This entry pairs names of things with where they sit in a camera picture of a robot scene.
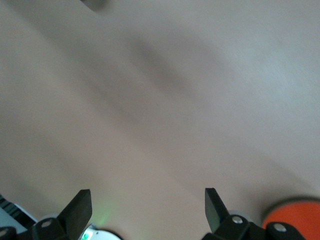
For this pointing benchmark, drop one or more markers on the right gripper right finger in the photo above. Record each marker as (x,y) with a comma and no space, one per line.
(215,212)

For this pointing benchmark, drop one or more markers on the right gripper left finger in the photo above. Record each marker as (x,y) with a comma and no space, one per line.
(80,210)

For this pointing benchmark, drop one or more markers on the orange can with grey lid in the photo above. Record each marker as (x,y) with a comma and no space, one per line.
(295,212)

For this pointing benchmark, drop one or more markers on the camera stand with white bracket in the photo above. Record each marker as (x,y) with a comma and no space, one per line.
(95,3)

